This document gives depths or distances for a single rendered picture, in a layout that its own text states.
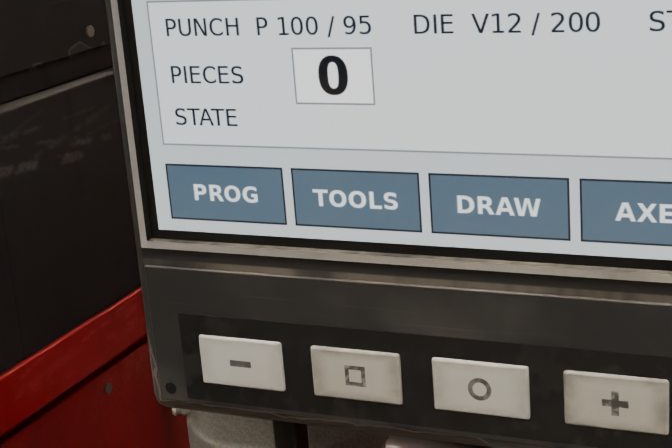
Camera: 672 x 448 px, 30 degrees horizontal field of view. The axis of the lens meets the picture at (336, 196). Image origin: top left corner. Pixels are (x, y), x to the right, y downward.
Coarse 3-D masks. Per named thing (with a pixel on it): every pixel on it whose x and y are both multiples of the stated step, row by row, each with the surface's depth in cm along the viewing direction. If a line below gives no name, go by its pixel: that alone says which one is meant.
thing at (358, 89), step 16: (304, 48) 46; (320, 48) 46; (336, 48) 45; (352, 48) 45; (368, 48) 45; (304, 64) 46; (320, 64) 46; (336, 64) 46; (352, 64) 45; (368, 64) 45; (304, 80) 46; (320, 80) 46; (336, 80) 46; (352, 80) 46; (368, 80) 45; (304, 96) 46; (320, 96) 46; (336, 96) 46; (352, 96) 46; (368, 96) 45
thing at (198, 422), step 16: (192, 416) 70; (208, 416) 67; (224, 416) 66; (240, 416) 66; (192, 432) 69; (208, 432) 68; (224, 432) 67; (240, 432) 66; (256, 432) 66; (272, 432) 66; (320, 432) 66; (336, 432) 66; (352, 432) 67; (368, 432) 68
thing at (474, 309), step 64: (128, 0) 48; (128, 64) 49; (128, 128) 50; (192, 256) 50; (256, 256) 49; (320, 256) 48; (384, 256) 47; (448, 256) 46; (512, 256) 45; (576, 256) 44; (192, 320) 51; (256, 320) 50; (320, 320) 49; (384, 320) 48; (448, 320) 46; (512, 320) 45; (576, 320) 44; (640, 320) 44; (192, 384) 52; (256, 384) 50; (320, 384) 49; (384, 384) 48; (448, 384) 47; (512, 384) 46; (576, 384) 45; (640, 384) 44
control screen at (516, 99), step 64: (192, 0) 47; (256, 0) 46; (320, 0) 45; (384, 0) 44; (448, 0) 43; (512, 0) 42; (576, 0) 42; (640, 0) 41; (192, 64) 48; (256, 64) 47; (384, 64) 45; (448, 64) 44; (512, 64) 43; (576, 64) 42; (640, 64) 41; (192, 128) 49; (256, 128) 48; (320, 128) 47; (384, 128) 46; (448, 128) 45; (512, 128) 44; (576, 128) 43; (640, 128) 42; (192, 192) 50; (256, 192) 48; (320, 192) 47; (384, 192) 46; (448, 192) 45; (512, 192) 44; (576, 192) 43; (640, 192) 43; (640, 256) 43
